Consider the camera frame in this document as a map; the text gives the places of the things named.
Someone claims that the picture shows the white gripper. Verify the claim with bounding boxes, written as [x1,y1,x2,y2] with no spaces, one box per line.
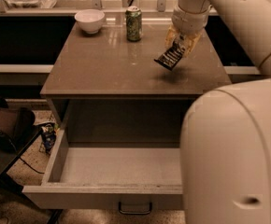
[164,6,210,57]

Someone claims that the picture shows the dark rxbar chocolate wrapper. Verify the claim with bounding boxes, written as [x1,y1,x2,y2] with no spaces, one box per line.
[155,42,185,71]

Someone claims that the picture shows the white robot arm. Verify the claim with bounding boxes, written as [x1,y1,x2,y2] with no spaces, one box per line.
[173,0,271,224]

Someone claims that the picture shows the grey cabinet with glossy top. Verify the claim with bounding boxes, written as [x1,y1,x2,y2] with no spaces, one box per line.
[41,19,230,147]

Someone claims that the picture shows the open grey top drawer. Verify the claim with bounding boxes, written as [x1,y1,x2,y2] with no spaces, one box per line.
[21,105,185,212]

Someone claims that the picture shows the green soda can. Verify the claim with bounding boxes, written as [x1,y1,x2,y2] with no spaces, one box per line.
[125,6,142,42]

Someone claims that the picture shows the white ceramic bowl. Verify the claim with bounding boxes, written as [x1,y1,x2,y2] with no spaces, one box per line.
[75,9,106,34]

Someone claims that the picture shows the dark brown bag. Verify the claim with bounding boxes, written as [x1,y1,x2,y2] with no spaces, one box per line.
[0,97,36,152]

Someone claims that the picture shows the black side table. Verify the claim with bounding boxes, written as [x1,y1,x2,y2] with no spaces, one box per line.
[0,124,64,224]

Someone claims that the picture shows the black metal drawer handle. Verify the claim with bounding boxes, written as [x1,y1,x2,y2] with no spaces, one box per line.
[118,202,153,216]

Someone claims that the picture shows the black cable on floor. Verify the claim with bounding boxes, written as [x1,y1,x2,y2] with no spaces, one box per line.
[10,140,46,175]

